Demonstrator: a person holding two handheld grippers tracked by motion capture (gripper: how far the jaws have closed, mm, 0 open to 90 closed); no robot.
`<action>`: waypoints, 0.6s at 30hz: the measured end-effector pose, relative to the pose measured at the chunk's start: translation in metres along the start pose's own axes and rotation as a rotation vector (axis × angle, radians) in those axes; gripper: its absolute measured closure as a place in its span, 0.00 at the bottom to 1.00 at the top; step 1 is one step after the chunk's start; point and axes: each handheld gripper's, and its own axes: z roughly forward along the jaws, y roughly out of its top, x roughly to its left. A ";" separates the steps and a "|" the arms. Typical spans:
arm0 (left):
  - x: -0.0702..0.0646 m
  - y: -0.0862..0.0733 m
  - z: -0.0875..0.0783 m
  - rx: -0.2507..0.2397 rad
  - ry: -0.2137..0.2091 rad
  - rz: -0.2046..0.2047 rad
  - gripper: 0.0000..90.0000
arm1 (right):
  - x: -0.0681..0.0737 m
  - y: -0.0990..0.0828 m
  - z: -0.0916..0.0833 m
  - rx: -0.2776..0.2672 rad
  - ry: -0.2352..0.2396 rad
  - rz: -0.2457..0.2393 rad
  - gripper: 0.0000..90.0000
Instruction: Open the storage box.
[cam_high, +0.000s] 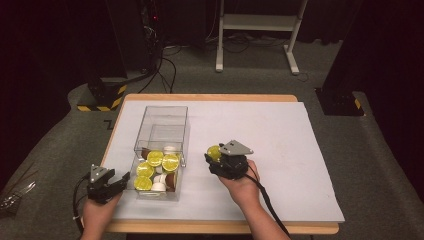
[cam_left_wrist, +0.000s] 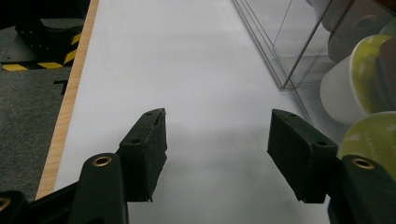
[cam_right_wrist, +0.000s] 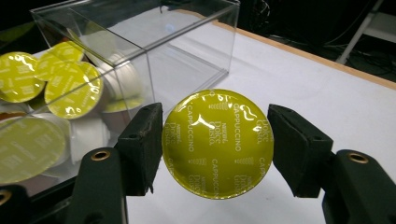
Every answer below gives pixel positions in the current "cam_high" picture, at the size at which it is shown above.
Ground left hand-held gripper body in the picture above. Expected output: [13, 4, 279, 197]
[85, 164, 123, 205]

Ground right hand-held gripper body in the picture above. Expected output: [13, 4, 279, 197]
[208, 139, 255, 181]

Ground yellow lid coffee capsule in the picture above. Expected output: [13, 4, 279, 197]
[136, 161, 156, 179]
[206, 144, 222, 163]
[146, 150, 165, 168]
[133, 175, 153, 192]
[161, 153, 181, 173]

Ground clear plastic drawer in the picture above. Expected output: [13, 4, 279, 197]
[127, 139, 186, 202]

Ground clear plastic box case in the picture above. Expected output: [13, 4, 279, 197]
[133, 105, 190, 168]

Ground person's left hand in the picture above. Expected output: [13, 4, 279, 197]
[80, 193, 123, 232]

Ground person's right hand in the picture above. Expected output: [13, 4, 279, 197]
[217, 159, 262, 208]

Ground white table mat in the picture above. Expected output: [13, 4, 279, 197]
[111, 100, 346, 224]

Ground wooden table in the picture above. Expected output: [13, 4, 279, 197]
[78, 93, 340, 235]

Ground black yellow striped stand base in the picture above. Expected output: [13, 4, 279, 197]
[76, 75, 129, 113]

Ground metal tripod legs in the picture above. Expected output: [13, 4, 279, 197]
[0, 162, 38, 215]

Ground black equipment tower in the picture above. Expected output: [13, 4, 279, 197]
[105, 0, 164, 74]

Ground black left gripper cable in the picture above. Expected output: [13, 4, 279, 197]
[72, 173, 93, 235]

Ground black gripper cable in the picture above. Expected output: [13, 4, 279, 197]
[72, 173, 93, 235]
[244, 164, 292, 239]

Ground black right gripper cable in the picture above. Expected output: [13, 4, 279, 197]
[244, 164, 292, 239]

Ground black floor cables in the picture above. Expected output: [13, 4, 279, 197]
[137, 44, 178, 95]

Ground white metal stand frame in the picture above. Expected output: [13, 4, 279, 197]
[215, 0, 310, 76]

